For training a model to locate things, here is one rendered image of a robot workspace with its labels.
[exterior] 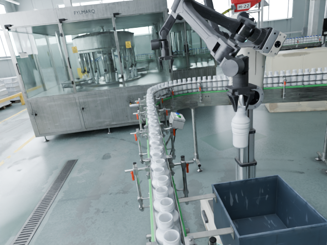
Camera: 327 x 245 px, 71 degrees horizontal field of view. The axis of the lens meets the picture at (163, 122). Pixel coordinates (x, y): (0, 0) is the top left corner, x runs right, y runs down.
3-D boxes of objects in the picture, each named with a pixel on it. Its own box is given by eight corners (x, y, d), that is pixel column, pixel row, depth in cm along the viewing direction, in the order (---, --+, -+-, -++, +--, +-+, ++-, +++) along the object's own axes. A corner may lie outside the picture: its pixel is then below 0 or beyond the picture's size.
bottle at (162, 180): (180, 218, 79) (175, 176, 74) (170, 229, 75) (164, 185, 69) (166, 212, 83) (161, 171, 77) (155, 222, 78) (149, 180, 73)
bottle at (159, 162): (173, 201, 87) (169, 163, 82) (158, 205, 87) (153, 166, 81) (171, 192, 93) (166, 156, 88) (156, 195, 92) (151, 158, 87)
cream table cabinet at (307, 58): (317, 102, 511) (322, 46, 474) (329, 110, 454) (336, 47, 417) (263, 104, 539) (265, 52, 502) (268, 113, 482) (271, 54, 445)
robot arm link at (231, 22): (177, -17, 110) (169, 4, 116) (178, -9, 100) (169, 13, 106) (254, 21, 122) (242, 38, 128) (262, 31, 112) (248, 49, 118)
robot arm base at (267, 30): (264, 29, 128) (254, 49, 131) (252, 22, 126) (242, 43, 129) (273, 27, 119) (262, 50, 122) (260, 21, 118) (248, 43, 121)
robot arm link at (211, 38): (188, -9, 105) (177, 14, 112) (177, -13, 102) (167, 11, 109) (243, 44, 83) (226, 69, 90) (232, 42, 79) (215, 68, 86)
